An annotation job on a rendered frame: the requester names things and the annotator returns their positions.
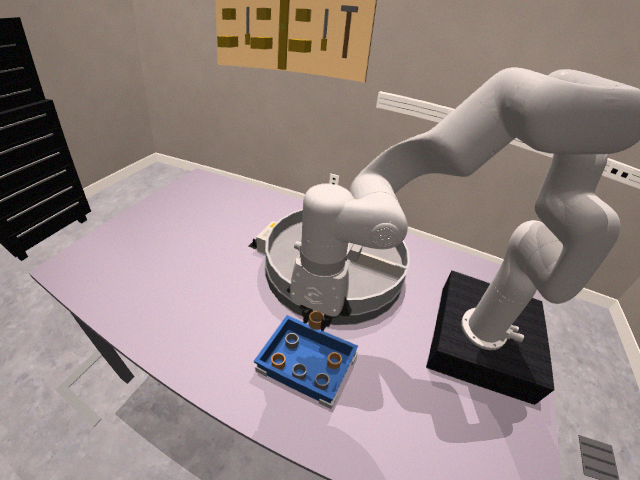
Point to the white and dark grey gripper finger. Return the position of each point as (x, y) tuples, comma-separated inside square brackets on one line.
[(346, 311), (306, 310)]

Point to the bronze bushing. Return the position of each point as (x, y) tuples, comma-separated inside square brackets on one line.
[(315, 315), (334, 355), (278, 356)]

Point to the grey metal bushing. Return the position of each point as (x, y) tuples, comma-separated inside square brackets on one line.
[(289, 337), (299, 367), (322, 376)]

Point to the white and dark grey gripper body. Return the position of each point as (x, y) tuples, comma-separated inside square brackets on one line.
[(319, 294)]

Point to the blue shallow tray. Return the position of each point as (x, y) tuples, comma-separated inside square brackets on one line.
[(313, 350)]

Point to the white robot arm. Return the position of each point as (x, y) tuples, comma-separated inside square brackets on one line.
[(574, 116)]

